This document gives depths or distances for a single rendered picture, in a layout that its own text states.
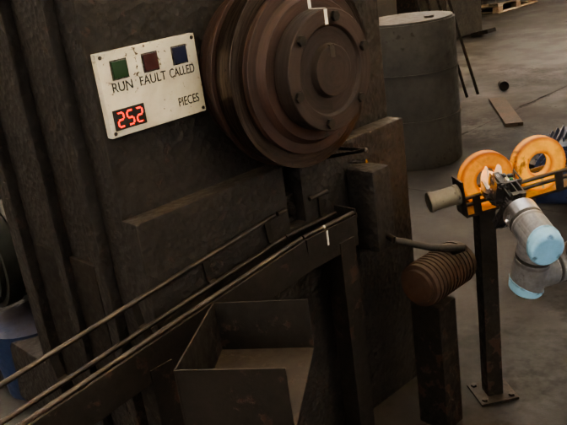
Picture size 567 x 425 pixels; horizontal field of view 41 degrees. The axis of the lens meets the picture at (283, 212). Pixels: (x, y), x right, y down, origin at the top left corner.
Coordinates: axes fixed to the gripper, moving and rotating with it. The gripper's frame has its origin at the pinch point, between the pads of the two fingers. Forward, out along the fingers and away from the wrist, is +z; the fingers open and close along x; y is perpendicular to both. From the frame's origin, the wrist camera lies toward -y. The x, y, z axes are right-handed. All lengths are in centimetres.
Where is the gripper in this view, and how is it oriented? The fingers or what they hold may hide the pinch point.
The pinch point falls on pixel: (486, 174)
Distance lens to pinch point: 222.1
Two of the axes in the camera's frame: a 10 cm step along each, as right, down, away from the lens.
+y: -0.8, -7.9, -6.1
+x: -9.8, 1.8, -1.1
